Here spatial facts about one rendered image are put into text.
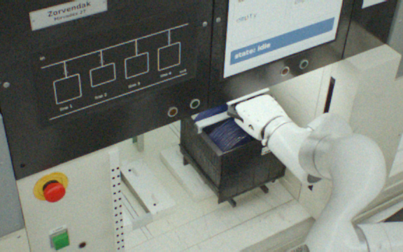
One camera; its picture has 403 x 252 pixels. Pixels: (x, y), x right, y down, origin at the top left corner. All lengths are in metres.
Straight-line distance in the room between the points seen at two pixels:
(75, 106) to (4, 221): 0.26
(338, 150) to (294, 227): 0.75
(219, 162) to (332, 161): 0.53
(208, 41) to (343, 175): 0.35
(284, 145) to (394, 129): 0.47
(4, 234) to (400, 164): 1.24
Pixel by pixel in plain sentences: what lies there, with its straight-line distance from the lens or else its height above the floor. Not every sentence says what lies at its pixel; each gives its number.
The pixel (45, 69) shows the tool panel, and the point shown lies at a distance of 1.08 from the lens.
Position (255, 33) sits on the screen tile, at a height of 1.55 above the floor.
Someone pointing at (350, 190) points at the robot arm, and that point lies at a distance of 1.08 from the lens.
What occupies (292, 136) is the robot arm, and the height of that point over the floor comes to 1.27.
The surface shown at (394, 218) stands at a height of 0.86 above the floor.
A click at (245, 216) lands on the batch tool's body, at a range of 1.84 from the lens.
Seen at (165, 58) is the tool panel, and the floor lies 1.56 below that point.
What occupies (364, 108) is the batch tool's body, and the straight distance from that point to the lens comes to 1.59.
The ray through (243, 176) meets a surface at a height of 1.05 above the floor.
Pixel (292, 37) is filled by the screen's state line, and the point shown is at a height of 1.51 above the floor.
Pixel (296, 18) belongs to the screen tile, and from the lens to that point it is 1.33.
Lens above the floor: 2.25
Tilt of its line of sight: 41 degrees down
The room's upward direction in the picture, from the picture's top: 2 degrees clockwise
